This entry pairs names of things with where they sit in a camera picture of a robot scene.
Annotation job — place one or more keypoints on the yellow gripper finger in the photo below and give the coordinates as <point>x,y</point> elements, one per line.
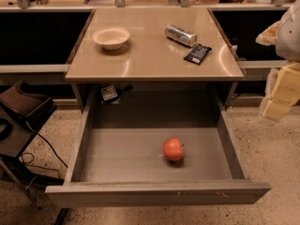
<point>269,36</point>
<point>282,91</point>

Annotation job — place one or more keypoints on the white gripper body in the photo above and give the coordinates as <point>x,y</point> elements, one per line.
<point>289,37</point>

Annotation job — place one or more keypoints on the red apple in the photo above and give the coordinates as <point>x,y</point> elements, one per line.
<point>173,149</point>

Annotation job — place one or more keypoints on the grey counter cabinet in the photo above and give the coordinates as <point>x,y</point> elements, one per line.
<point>149,56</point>

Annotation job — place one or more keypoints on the black labelled box under counter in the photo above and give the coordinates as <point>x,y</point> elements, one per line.
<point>112,94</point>

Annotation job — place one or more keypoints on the open grey drawer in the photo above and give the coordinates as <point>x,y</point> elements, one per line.
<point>118,158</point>

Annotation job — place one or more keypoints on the dark snack bar wrapper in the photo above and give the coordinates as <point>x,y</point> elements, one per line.
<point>197,54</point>

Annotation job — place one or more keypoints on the silver soda can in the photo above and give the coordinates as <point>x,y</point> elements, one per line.
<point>180,35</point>

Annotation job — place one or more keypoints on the white bowl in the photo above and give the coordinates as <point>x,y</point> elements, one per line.
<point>111,38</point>

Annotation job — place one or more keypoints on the dark side cart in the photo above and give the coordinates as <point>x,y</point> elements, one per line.
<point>23,114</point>

